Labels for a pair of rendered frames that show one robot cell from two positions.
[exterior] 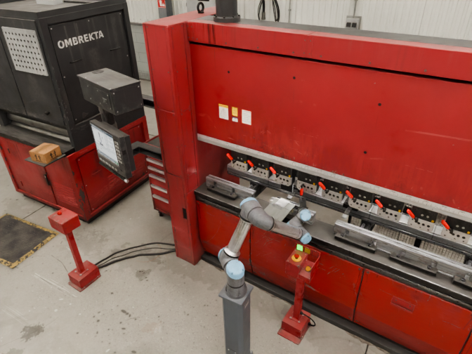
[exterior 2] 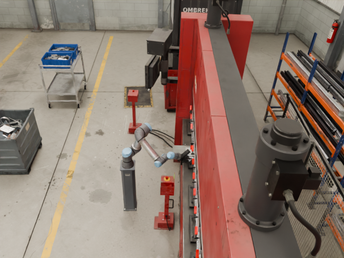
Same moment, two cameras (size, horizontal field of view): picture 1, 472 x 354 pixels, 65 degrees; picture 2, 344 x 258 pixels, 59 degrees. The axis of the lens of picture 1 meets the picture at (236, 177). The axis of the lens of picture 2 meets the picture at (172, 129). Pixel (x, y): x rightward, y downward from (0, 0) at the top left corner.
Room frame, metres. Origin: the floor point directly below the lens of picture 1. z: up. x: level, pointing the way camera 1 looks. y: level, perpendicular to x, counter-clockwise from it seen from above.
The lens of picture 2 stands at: (0.62, -2.50, 3.37)
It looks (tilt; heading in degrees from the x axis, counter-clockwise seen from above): 37 degrees down; 55
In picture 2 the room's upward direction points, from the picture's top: 3 degrees clockwise
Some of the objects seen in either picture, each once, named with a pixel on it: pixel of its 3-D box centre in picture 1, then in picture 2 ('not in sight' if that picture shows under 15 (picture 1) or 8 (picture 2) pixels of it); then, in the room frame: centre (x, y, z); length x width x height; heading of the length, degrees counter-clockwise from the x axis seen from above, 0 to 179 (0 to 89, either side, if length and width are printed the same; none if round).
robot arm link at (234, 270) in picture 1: (234, 272); (127, 154); (1.72, 0.02, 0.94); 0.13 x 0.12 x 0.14; 20
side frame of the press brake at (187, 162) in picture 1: (203, 145); (206, 98); (3.12, 0.30, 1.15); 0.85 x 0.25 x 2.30; 146
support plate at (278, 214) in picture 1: (277, 210); (183, 150); (2.30, -0.32, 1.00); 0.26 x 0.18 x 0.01; 146
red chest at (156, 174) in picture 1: (180, 179); not in sight; (3.56, 0.64, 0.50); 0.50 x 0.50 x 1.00; 56
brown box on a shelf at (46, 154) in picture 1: (43, 152); not in sight; (3.26, 1.90, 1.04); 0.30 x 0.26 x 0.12; 60
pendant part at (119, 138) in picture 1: (114, 147); (153, 70); (2.62, 0.96, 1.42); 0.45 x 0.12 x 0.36; 44
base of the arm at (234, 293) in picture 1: (235, 285); (127, 162); (1.71, 0.02, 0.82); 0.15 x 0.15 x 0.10
